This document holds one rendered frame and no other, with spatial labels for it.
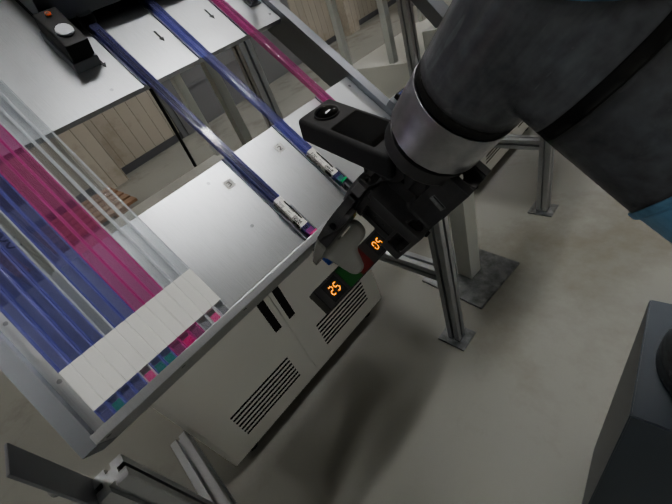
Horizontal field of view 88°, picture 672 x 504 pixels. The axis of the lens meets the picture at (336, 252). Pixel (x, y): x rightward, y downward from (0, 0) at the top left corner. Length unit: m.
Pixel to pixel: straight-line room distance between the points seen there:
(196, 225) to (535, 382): 0.97
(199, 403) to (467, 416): 0.71
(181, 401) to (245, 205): 0.54
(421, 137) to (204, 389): 0.83
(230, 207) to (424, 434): 0.82
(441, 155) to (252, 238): 0.35
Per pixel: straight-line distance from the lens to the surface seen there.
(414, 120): 0.24
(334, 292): 0.53
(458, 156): 0.25
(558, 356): 1.21
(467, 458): 1.08
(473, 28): 0.21
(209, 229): 0.54
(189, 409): 0.97
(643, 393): 0.56
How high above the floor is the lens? 1.02
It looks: 38 degrees down
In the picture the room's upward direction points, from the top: 24 degrees counter-clockwise
